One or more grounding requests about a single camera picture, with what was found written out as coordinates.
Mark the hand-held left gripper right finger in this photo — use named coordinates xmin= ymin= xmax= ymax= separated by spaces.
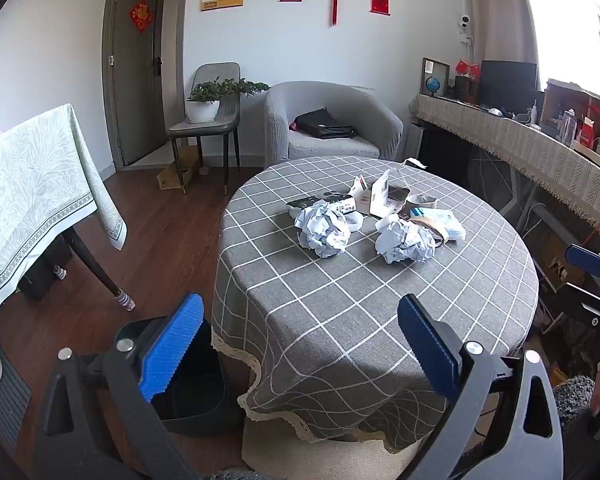
xmin=397 ymin=293 xmax=566 ymax=480

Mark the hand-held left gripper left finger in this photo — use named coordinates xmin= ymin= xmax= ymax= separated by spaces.
xmin=32 ymin=293 xmax=204 ymax=480

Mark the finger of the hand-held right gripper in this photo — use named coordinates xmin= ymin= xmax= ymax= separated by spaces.
xmin=565 ymin=243 xmax=600 ymax=281

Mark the dark trash bin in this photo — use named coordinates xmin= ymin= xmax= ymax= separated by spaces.
xmin=115 ymin=317 xmax=243 ymax=436

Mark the white paper ball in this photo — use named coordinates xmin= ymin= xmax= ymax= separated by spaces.
xmin=375 ymin=214 xmax=437 ymax=264
xmin=294 ymin=200 xmax=352 ymax=259

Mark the blue face mask packet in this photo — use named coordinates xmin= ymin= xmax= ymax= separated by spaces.
xmin=409 ymin=206 xmax=467 ymax=243

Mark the grey checked tablecloth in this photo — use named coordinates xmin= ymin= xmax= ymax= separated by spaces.
xmin=212 ymin=156 xmax=540 ymax=453

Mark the dark table leg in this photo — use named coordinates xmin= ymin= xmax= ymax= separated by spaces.
xmin=66 ymin=227 xmax=123 ymax=297

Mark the small red box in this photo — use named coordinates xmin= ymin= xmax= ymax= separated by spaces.
xmin=577 ymin=117 xmax=596 ymax=148

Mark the clear bottle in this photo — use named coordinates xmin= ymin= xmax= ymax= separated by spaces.
xmin=560 ymin=109 xmax=578 ymax=143

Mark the black box under table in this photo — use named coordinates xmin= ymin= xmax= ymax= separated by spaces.
xmin=17 ymin=247 xmax=73 ymax=302

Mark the tall white red carton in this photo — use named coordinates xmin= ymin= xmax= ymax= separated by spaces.
xmin=369 ymin=170 xmax=406 ymax=219

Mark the large open cardboard box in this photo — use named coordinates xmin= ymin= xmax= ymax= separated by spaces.
xmin=540 ymin=79 xmax=600 ymax=161

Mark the small white red carton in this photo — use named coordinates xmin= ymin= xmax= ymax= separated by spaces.
xmin=349 ymin=175 xmax=373 ymax=213

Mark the black ribbed floor mat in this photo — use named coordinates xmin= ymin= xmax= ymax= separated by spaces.
xmin=0 ymin=340 xmax=33 ymax=456

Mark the cardboard box on floor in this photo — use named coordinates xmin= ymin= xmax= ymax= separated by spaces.
xmin=157 ymin=146 xmax=201 ymax=191

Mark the black monitor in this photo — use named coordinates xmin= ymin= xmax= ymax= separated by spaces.
xmin=479 ymin=60 xmax=538 ymax=108

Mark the table with white cloth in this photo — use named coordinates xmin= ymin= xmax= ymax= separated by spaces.
xmin=0 ymin=104 xmax=128 ymax=341

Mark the grey armchair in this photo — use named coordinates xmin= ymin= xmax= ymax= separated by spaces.
xmin=264 ymin=81 xmax=405 ymax=168

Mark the grey chair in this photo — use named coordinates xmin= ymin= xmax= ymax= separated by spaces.
xmin=167 ymin=62 xmax=242 ymax=196

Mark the potted plant in white pot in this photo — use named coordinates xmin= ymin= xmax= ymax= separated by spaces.
xmin=186 ymin=77 xmax=271 ymax=124

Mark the black bag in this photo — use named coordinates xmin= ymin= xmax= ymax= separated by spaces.
xmin=292 ymin=108 xmax=358 ymax=140

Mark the grey door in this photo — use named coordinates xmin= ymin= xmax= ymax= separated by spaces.
xmin=102 ymin=0 xmax=167 ymax=167

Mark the red door decoration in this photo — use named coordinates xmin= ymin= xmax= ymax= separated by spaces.
xmin=128 ymin=0 xmax=153 ymax=34

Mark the dark picture frame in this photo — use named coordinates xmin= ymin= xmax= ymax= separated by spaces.
xmin=420 ymin=57 xmax=451 ymax=98

